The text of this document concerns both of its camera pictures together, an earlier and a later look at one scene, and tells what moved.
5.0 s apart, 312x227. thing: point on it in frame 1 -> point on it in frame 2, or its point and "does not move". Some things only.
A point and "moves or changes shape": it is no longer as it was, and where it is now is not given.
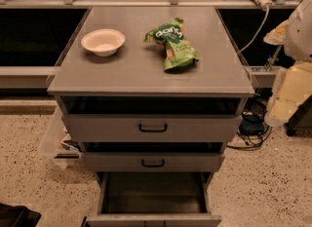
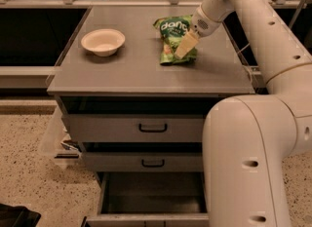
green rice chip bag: (178, 53) moves or changes shape
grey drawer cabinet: (152, 94) does not move
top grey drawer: (153, 128) does not move
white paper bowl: (104, 42) does not move
